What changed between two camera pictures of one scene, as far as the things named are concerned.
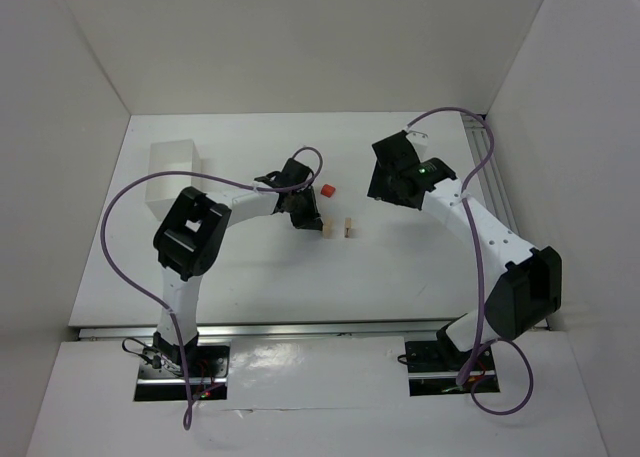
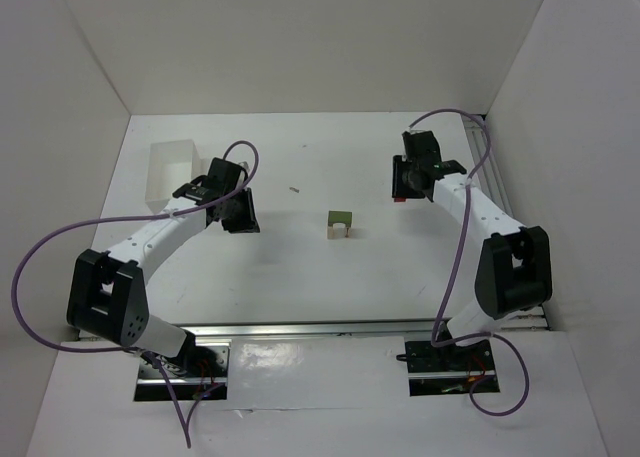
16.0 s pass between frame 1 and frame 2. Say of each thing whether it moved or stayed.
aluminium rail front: stayed
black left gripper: moved
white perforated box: stayed
